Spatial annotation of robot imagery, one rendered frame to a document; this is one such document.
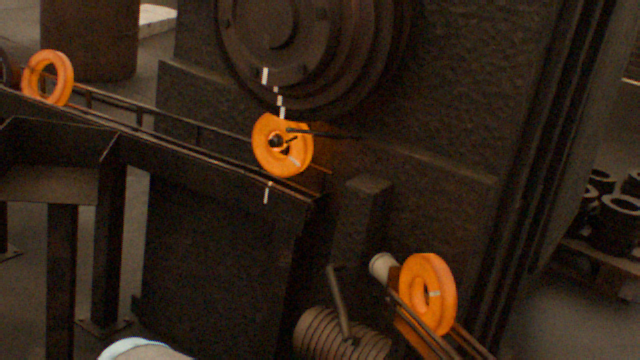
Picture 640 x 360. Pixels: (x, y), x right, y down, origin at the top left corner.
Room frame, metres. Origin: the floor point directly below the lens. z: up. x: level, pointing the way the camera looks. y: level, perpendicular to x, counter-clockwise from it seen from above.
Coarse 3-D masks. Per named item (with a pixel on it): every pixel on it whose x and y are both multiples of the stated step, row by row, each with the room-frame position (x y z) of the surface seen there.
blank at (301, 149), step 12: (264, 120) 1.52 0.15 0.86; (276, 120) 1.50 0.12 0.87; (264, 132) 1.52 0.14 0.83; (264, 144) 1.51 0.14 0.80; (300, 144) 1.47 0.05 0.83; (312, 144) 1.48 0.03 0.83; (264, 156) 1.51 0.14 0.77; (276, 156) 1.50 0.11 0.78; (288, 156) 1.48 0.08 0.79; (300, 156) 1.46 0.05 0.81; (264, 168) 1.51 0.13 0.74; (276, 168) 1.49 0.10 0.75; (288, 168) 1.48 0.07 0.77; (300, 168) 1.46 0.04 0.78
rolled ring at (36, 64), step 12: (36, 60) 2.00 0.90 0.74; (48, 60) 1.98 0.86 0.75; (60, 60) 1.96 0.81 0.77; (24, 72) 2.00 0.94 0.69; (36, 72) 2.00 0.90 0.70; (60, 72) 1.94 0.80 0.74; (72, 72) 1.95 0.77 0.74; (24, 84) 1.98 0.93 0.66; (36, 84) 2.00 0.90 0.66; (60, 84) 1.92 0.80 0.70; (72, 84) 1.94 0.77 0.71; (36, 96) 1.96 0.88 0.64; (60, 96) 1.90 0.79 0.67
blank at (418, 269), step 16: (416, 256) 1.16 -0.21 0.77; (432, 256) 1.15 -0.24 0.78; (400, 272) 1.20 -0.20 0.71; (416, 272) 1.15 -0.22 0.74; (432, 272) 1.11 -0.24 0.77; (448, 272) 1.11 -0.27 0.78; (400, 288) 1.19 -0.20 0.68; (416, 288) 1.16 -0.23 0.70; (432, 288) 1.10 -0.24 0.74; (448, 288) 1.08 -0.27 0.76; (416, 304) 1.14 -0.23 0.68; (432, 304) 1.09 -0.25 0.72; (448, 304) 1.07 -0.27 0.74; (432, 320) 1.08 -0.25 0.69; (448, 320) 1.07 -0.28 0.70
